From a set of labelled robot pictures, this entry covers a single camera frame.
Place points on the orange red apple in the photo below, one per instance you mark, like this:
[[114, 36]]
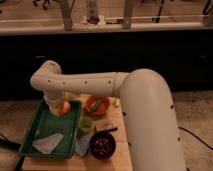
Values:
[[65, 108]]

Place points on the orange bowl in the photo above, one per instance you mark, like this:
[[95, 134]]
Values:
[[102, 110]]

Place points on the dark bowl with nuts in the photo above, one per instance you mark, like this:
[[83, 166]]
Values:
[[102, 145]]

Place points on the wooden brush block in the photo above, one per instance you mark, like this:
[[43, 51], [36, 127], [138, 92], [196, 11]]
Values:
[[105, 126]]

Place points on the white cloth in tray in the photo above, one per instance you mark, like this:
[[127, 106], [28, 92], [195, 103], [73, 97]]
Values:
[[46, 145]]

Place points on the green vegetable in bowl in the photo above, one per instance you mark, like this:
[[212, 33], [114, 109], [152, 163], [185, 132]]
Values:
[[96, 105]]

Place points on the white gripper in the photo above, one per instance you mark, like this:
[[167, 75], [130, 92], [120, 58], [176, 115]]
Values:
[[55, 108]]

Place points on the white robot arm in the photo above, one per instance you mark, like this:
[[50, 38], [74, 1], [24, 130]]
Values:
[[145, 98]]

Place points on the light blue sponge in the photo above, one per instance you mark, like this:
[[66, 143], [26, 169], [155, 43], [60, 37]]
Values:
[[82, 145]]

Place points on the small green cup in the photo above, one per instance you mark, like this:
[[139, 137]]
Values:
[[85, 124]]

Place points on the green plastic tray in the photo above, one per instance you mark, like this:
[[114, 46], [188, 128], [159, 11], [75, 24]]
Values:
[[44, 124]]

